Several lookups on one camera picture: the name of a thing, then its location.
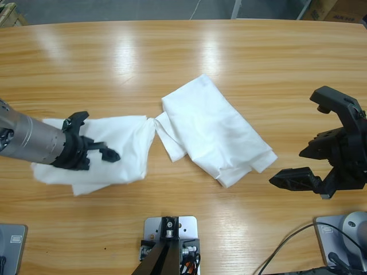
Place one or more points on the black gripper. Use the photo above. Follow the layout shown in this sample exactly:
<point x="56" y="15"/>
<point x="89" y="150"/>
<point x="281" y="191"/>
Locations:
<point x="349" y="160"/>
<point x="74" y="154"/>

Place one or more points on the plain white t-shirt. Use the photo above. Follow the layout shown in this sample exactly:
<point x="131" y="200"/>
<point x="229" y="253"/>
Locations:
<point x="120" y="160"/>

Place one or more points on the white t-shirt with black print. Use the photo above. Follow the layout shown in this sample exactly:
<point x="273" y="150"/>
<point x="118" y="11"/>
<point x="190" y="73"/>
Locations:
<point x="215" y="129"/>

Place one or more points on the brown cardboard box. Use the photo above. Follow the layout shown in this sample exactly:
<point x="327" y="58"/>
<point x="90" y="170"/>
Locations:
<point x="338" y="8"/>

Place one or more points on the wooden pallet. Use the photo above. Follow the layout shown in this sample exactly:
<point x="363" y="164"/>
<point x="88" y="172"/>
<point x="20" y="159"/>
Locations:
<point x="11" y="14"/>

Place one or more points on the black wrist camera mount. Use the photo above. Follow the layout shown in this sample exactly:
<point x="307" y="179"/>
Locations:
<point x="341" y="104"/>
<point x="76" y="120"/>

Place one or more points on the grey base plate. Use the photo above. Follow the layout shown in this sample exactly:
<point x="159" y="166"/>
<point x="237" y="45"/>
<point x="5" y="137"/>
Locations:
<point x="329" y="237"/>
<point x="17" y="249"/>

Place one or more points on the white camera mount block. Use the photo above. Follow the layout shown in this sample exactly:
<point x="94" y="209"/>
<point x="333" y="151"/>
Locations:
<point x="187" y="226"/>

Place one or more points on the dark camera post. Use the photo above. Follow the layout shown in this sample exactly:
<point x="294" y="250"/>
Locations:
<point x="160" y="257"/>

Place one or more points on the white metal frame leg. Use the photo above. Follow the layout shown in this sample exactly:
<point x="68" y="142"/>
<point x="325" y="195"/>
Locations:
<point x="237" y="8"/>
<point x="304" y="8"/>

